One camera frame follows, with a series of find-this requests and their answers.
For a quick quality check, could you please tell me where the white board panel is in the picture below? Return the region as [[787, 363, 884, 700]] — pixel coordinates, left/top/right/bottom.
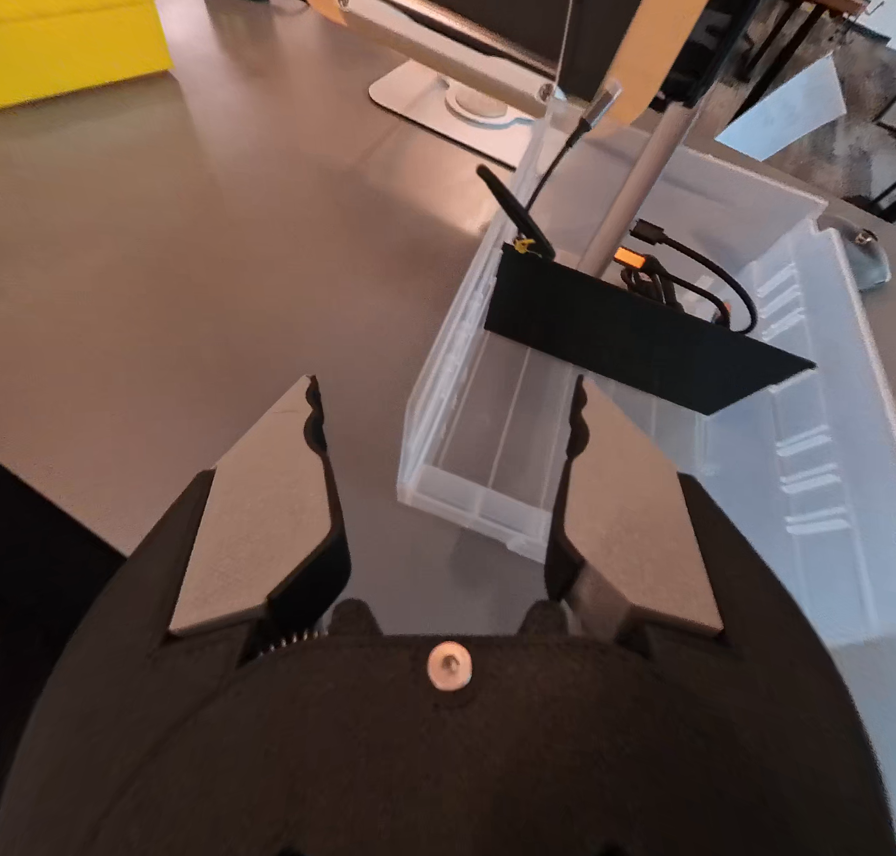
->
[[714, 54, 848, 164]]

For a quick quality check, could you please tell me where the grey round object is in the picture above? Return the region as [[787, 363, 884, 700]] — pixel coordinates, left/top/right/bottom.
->
[[819, 215, 893, 293]]

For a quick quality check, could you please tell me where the silver monitor stand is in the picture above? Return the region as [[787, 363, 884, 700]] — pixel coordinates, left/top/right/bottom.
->
[[367, 58, 554, 171]]

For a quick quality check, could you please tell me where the black flat panel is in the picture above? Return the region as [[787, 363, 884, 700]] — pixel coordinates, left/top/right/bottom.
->
[[483, 243, 818, 416]]

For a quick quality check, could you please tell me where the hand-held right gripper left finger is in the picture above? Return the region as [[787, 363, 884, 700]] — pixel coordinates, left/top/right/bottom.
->
[[167, 374, 352, 650]]

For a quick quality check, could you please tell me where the black cable with grey plug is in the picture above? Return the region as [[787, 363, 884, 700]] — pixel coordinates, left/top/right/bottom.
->
[[521, 84, 624, 216]]

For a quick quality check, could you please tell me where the black cable with orange plugs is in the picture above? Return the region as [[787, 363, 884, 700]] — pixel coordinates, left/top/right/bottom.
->
[[476, 165, 760, 335]]

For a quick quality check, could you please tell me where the monitor with tan frame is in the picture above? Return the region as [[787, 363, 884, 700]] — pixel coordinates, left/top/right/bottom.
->
[[290, 0, 781, 126]]

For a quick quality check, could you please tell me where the yellow plastic bin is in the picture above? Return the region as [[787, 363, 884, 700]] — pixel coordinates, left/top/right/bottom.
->
[[0, 0, 175, 109]]

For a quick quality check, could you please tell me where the clear plastic bin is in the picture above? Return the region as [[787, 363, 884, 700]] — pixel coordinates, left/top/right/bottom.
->
[[397, 110, 830, 563]]

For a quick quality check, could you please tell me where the silver metal pole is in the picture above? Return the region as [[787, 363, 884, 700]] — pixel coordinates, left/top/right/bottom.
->
[[577, 96, 701, 276]]

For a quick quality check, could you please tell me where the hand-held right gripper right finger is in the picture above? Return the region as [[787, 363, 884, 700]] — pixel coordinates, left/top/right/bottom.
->
[[545, 374, 726, 650]]

